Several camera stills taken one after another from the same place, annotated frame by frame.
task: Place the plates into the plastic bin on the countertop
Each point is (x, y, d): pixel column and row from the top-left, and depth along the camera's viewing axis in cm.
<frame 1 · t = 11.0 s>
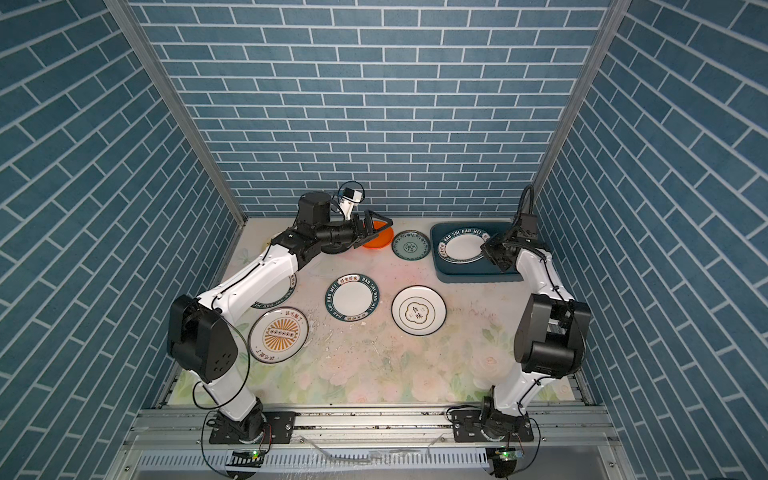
left hand: (384, 228, 77), fingers open
right hand: (480, 245, 92), fingers closed
teal plastic bin: (480, 268, 90), point 15 cm above the table
orange plate: (383, 240, 111), point 4 cm above the table
small blue patterned plate: (411, 245, 114), on the table
green rim plate centre: (352, 297, 99), on the table
white flower outline plate: (418, 310, 97), on the table
green rim plate right: (462, 246, 102), point 11 cm above the table
orange sunburst plate: (277, 334, 92), on the table

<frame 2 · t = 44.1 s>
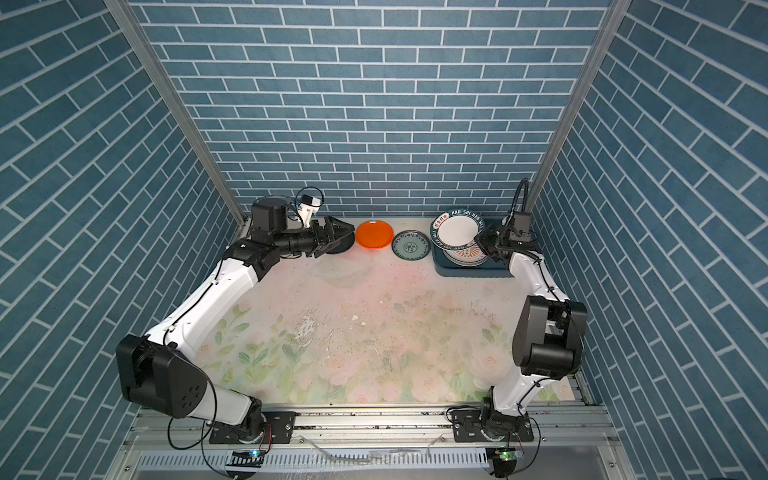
left hand: (346, 235, 74), fingers open
right hand: (473, 232, 92), fingers closed
green rim plate far left: (456, 229, 101), point 15 cm above the table
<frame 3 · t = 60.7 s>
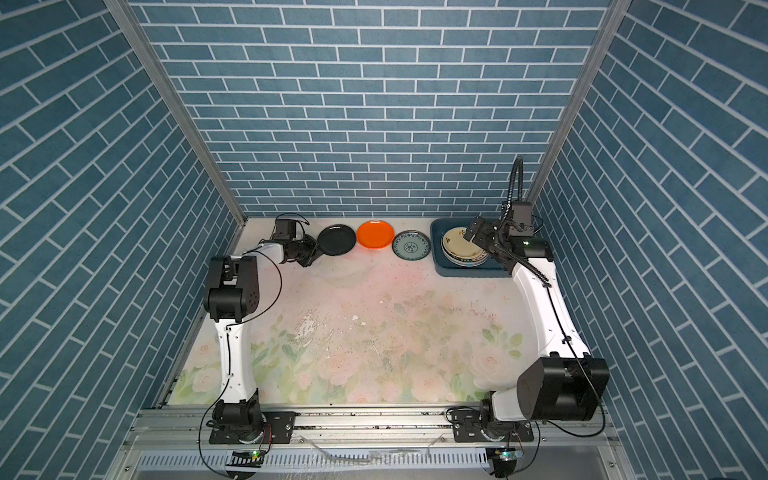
left hand: (325, 246, 109), fingers closed
right hand: (476, 231, 81), fingers open
yellow plate: (454, 237, 114), point 3 cm above the table
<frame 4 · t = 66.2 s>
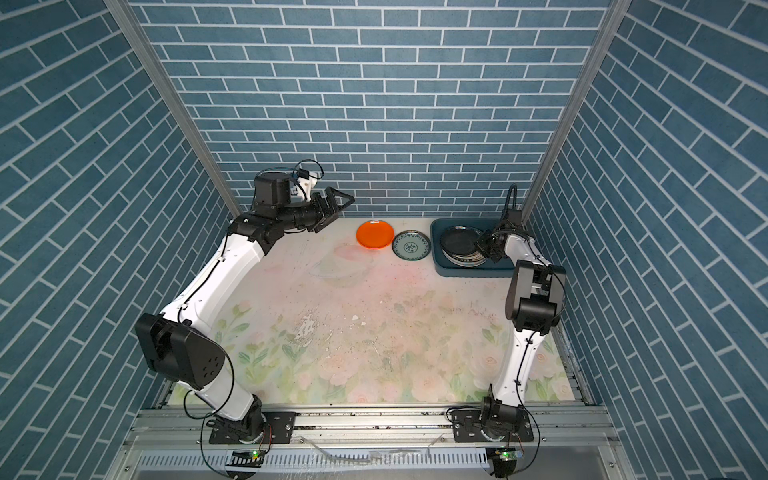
left hand: (346, 206, 75), fingers open
right hand: (475, 241, 103), fingers closed
black plate: (460, 239, 109), point 6 cm above the table
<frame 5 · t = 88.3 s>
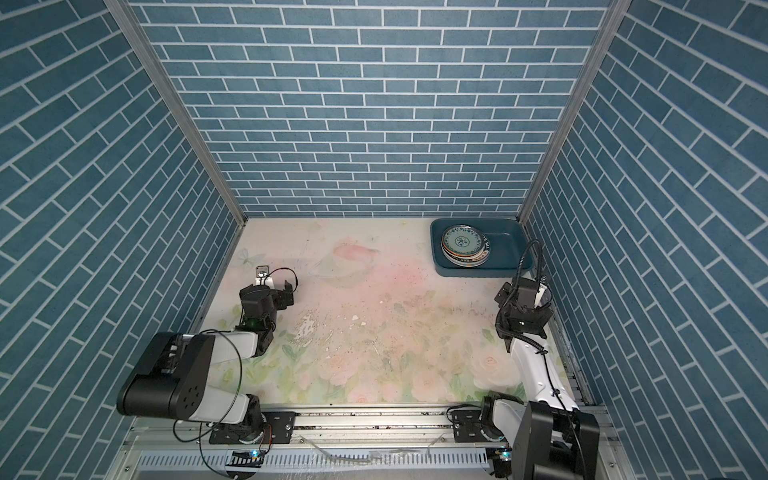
left hand: (270, 282, 92), fingers open
right hand: (524, 293, 85), fingers open
small blue patterned plate: (462, 240, 110), point 5 cm above the table
